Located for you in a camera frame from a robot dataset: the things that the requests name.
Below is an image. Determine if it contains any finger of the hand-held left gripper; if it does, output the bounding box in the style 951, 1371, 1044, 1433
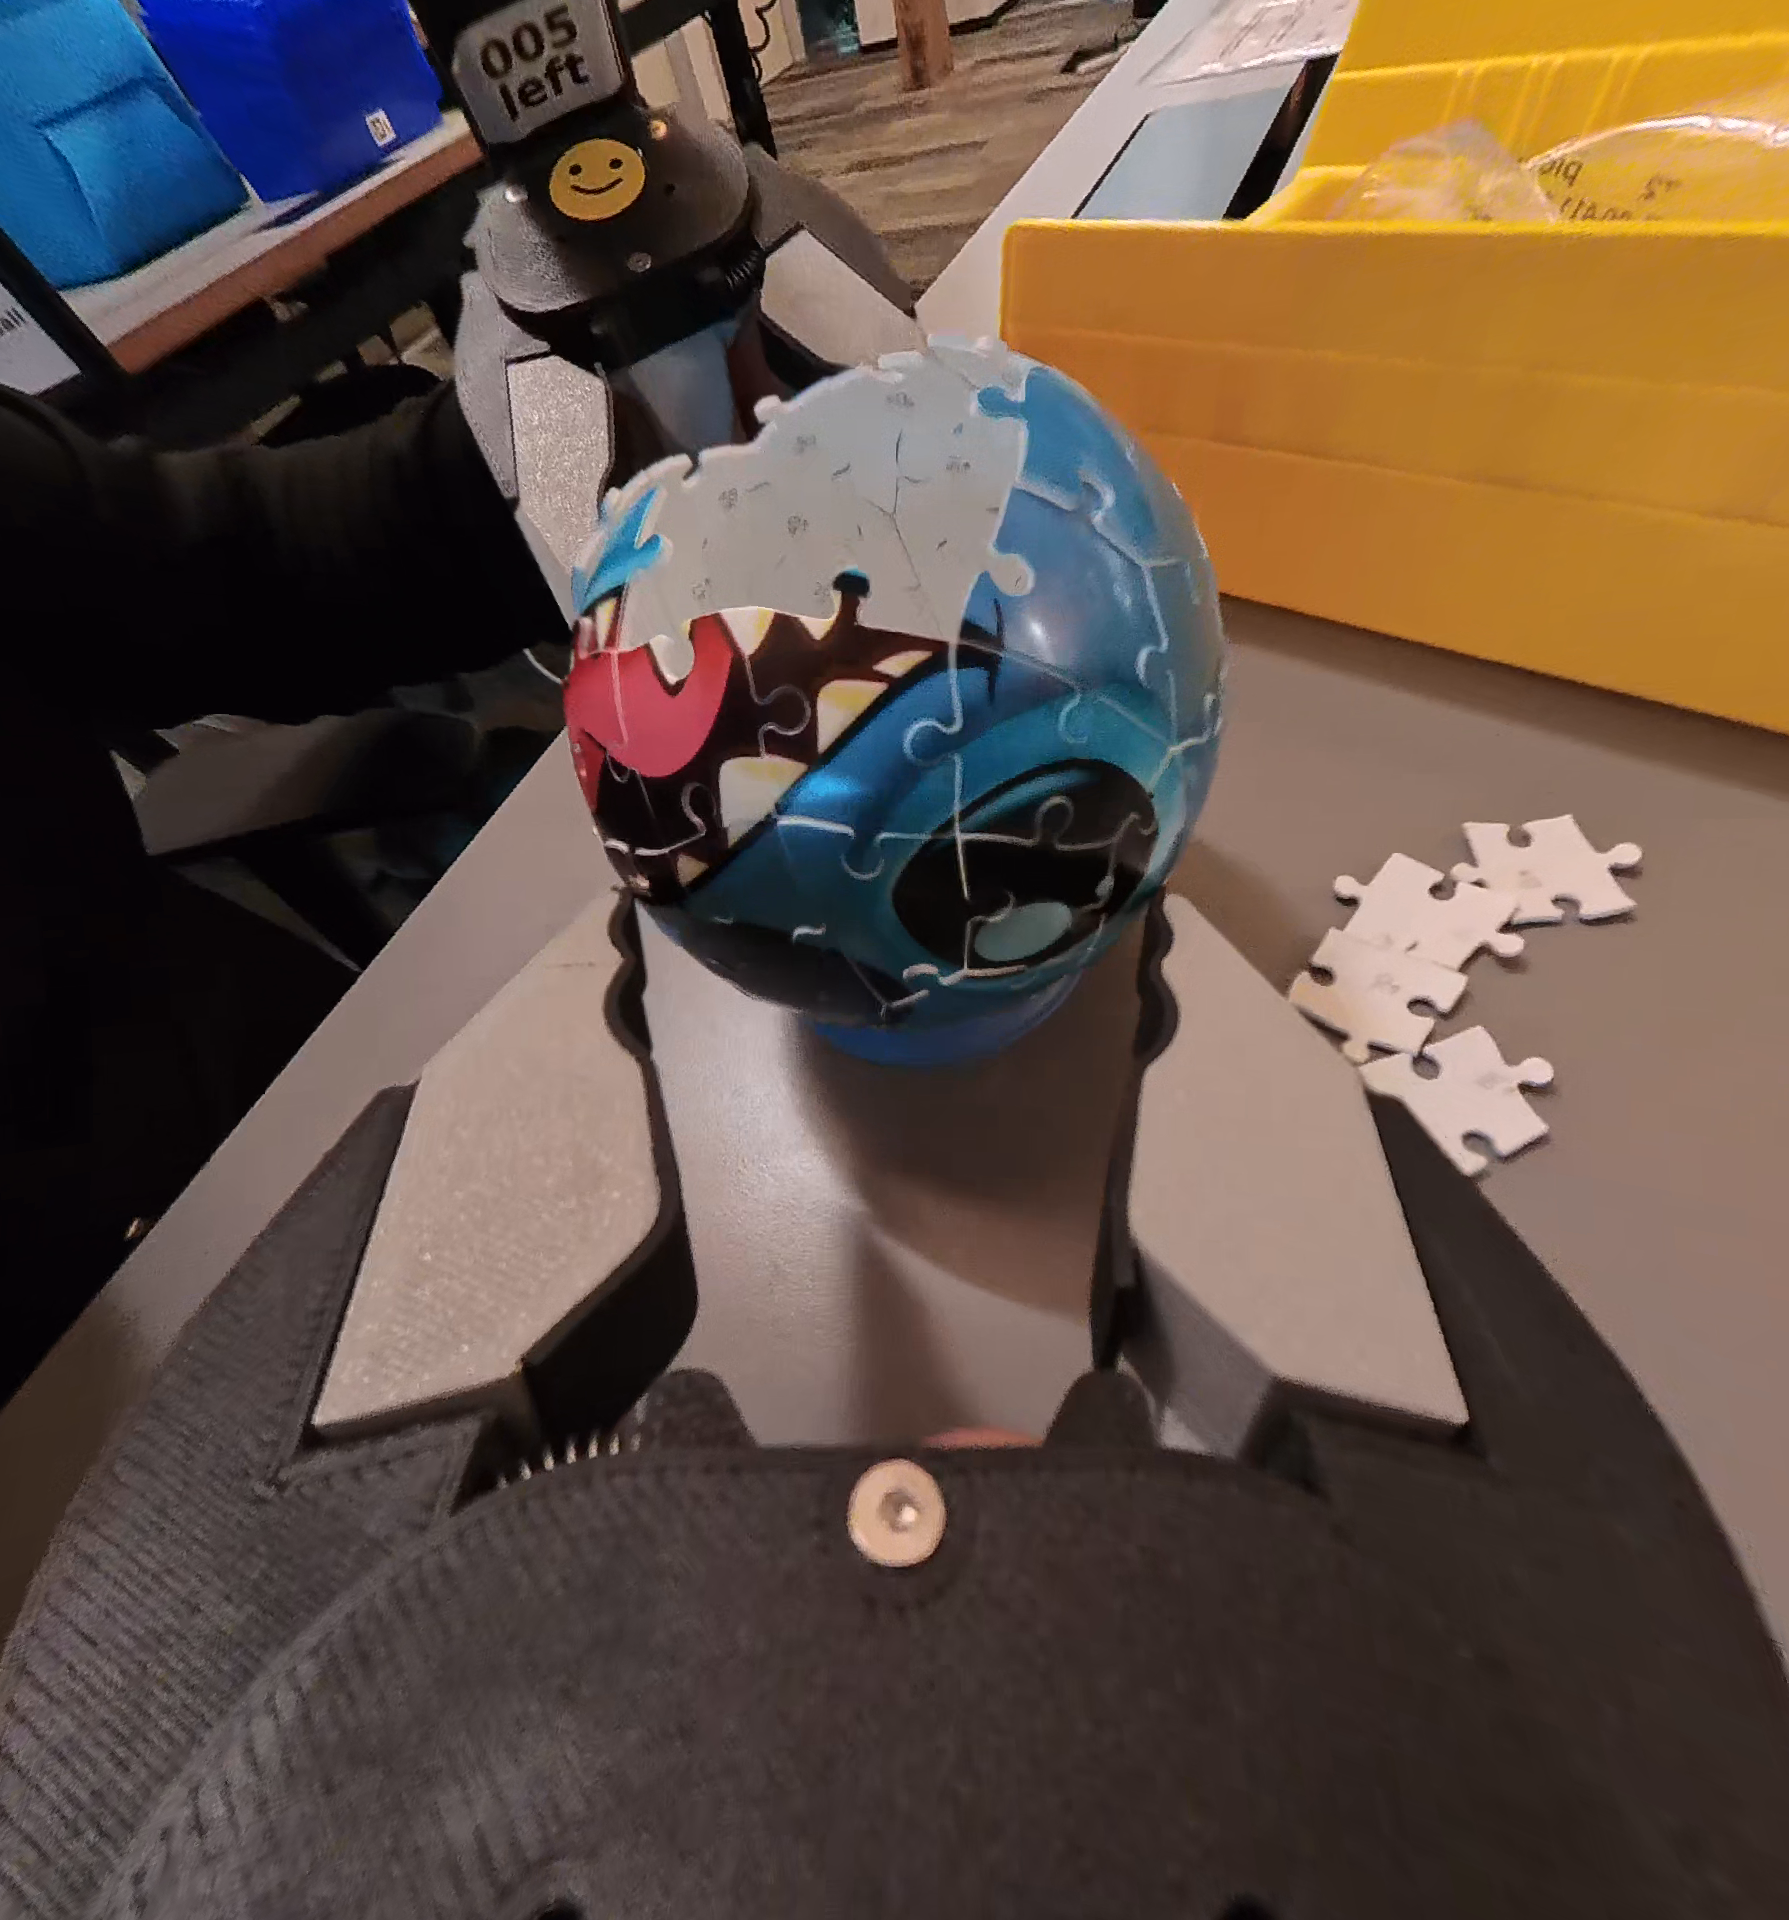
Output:
751, 242, 925, 409
507, 357, 626, 579

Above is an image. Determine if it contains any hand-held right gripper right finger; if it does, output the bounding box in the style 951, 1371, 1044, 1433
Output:
1091, 893, 1473, 1455

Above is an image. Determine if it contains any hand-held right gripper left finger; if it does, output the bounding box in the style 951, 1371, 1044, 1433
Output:
305, 893, 685, 1443

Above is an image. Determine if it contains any blue monster puzzle ball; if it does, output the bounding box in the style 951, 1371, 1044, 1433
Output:
562, 337, 1229, 1070

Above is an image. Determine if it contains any person's left forearm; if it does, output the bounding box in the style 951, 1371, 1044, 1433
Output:
0, 376, 566, 723

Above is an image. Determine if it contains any dark blue storage bin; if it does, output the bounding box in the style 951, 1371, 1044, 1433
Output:
137, 0, 446, 204

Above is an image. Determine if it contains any wooden shelf board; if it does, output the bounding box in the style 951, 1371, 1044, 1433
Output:
54, 114, 491, 377

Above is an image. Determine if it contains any flat glossy panel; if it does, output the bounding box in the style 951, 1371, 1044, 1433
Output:
1064, 62, 1337, 223

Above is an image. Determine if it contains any person's dark clothing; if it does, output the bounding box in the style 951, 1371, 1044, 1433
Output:
0, 722, 372, 1487

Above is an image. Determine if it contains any light blue storage bin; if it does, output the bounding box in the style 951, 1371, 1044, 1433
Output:
0, 0, 259, 295

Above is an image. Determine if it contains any yellow plastic bin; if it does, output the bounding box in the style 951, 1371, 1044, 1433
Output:
998, 0, 1789, 752

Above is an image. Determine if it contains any clear plastic bag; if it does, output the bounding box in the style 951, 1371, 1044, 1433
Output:
1343, 68, 1789, 229

